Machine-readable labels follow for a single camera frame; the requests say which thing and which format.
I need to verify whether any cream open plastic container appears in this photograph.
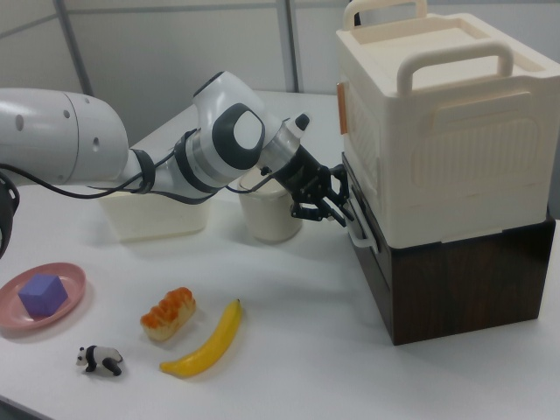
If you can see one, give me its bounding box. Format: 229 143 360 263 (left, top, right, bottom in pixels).
98 187 211 244

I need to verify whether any dark brown drawer white handle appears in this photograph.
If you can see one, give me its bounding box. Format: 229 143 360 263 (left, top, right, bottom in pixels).
340 150 394 292

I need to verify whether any black white panda figurine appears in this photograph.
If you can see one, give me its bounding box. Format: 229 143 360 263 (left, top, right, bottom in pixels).
75 345 124 377

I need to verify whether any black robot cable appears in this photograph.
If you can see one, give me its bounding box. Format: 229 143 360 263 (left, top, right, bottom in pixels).
0 161 285 207

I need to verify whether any purple cube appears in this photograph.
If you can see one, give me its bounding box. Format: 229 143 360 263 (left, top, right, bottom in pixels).
17 273 70 317

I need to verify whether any toy bread with orange glaze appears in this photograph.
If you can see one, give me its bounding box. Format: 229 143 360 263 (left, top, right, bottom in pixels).
139 286 197 342

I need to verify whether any beige lidded trash can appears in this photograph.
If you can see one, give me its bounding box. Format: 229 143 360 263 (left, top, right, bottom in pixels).
238 168 305 244

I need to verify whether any yellow banana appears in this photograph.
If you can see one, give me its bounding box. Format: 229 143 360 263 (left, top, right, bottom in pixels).
158 298 244 378

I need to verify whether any pink plate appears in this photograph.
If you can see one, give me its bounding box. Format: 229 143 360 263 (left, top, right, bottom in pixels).
0 262 88 339

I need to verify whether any cream plastic storage box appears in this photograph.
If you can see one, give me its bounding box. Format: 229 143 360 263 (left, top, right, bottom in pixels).
335 0 560 246

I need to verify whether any dark brown wooden cabinet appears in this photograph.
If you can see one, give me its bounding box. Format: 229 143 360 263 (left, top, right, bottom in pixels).
340 150 557 347

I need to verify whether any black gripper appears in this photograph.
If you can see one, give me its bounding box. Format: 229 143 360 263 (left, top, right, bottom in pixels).
279 147 356 231

